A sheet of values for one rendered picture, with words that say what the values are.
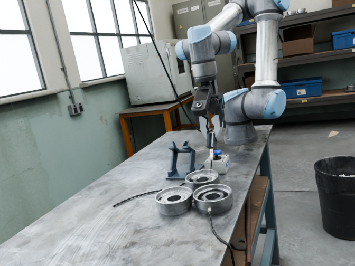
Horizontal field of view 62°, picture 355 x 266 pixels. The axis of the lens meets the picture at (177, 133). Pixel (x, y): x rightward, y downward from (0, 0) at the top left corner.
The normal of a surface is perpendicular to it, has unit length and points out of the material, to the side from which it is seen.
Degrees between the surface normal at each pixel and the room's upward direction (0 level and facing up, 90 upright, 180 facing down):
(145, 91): 90
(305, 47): 84
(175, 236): 0
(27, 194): 90
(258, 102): 75
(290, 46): 82
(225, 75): 90
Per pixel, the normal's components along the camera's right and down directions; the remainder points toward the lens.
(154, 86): -0.35, 0.28
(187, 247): -0.17, -0.96
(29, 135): 0.91, -0.06
